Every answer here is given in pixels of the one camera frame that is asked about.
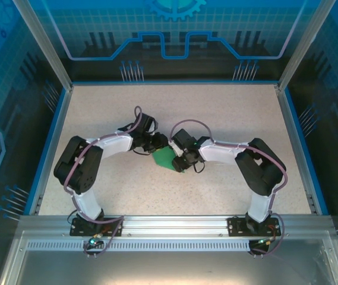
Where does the green cloth piece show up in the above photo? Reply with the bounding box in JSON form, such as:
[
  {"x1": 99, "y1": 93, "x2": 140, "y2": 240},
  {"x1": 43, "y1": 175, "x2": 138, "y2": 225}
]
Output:
[{"x1": 152, "y1": 147, "x2": 187, "y2": 175}]

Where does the slotted metal strip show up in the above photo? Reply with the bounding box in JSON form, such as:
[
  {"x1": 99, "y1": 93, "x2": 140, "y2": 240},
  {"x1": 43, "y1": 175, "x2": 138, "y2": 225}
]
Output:
[{"x1": 26, "y1": 240, "x2": 254, "y2": 252}]

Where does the right connector board green light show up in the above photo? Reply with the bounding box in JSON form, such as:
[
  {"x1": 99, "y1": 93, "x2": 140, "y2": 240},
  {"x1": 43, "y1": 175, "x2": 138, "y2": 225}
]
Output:
[{"x1": 254, "y1": 237, "x2": 274, "y2": 248}]

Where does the connector board green light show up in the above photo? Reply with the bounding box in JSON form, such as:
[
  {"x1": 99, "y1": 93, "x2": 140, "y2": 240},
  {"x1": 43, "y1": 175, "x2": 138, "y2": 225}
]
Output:
[
  {"x1": 254, "y1": 237, "x2": 274, "y2": 248},
  {"x1": 86, "y1": 236, "x2": 104, "y2": 249}
]

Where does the left connector board green light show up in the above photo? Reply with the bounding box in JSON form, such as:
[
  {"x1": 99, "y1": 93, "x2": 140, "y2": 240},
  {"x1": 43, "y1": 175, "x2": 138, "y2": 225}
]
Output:
[{"x1": 86, "y1": 236, "x2": 104, "y2": 249}]

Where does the aluminium back rail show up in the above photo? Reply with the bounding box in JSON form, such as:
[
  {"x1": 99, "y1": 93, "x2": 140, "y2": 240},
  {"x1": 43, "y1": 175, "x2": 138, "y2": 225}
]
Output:
[{"x1": 71, "y1": 79, "x2": 279, "y2": 87}]

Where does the aluminium mounting rail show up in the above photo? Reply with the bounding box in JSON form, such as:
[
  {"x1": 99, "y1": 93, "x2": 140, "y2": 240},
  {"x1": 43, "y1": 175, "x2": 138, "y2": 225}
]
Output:
[{"x1": 18, "y1": 214, "x2": 334, "y2": 238}]

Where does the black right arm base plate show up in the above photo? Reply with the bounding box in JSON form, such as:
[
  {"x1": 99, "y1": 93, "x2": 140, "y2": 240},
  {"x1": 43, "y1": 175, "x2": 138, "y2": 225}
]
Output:
[{"x1": 227, "y1": 216, "x2": 282, "y2": 238}]

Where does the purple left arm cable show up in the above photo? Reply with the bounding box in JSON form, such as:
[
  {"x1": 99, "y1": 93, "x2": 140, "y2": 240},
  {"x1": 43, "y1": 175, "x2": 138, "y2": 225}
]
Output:
[{"x1": 64, "y1": 106, "x2": 146, "y2": 258}]

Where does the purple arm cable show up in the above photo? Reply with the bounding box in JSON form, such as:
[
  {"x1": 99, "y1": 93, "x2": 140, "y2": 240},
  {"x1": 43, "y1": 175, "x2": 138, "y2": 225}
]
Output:
[
  {"x1": 170, "y1": 119, "x2": 288, "y2": 257},
  {"x1": 64, "y1": 106, "x2": 146, "y2": 258}
]

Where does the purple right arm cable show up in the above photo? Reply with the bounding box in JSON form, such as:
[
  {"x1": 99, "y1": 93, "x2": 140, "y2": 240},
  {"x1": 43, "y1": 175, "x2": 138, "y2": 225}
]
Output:
[{"x1": 170, "y1": 119, "x2": 288, "y2": 257}]

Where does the aluminium side rail blue trim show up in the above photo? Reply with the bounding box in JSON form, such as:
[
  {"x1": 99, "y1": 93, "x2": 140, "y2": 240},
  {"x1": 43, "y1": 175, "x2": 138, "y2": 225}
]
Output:
[
  {"x1": 28, "y1": 85, "x2": 75, "y2": 216},
  {"x1": 275, "y1": 84, "x2": 329, "y2": 216}
]

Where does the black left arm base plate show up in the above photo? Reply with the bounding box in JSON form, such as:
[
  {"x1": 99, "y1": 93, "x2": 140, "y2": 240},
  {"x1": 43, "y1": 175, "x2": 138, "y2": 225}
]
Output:
[{"x1": 70, "y1": 216, "x2": 124, "y2": 238}]

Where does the aluminium frame post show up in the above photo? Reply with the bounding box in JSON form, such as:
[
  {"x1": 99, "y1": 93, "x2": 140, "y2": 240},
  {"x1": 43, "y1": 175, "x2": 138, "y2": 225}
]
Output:
[
  {"x1": 277, "y1": 0, "x2": 337, "y2": 91},
  {"x1": 12, "y1": 0, "x2": 74, "y2": 93}
]

